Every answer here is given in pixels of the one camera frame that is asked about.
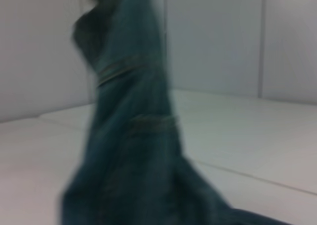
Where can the blue denim shorts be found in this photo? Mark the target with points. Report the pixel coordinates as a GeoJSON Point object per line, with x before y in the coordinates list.
{"type": "Point", "coordinates": [133, 140]}

